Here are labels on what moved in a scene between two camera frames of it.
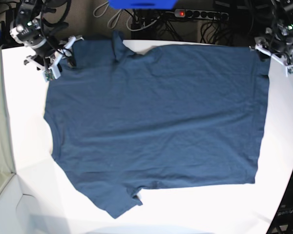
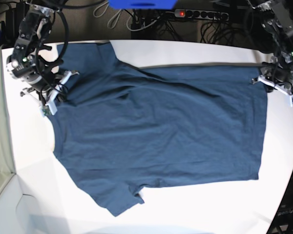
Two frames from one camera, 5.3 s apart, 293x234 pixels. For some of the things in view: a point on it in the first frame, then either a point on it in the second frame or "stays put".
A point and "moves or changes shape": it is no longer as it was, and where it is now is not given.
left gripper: x=52 y=61 to x=45 y=90
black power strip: x=201 y=13 stays put
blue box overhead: x=143 y=4 stays put
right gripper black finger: x=263 y=57 to x=268 y=88
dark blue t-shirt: x=173 y=115 moves or changes shape
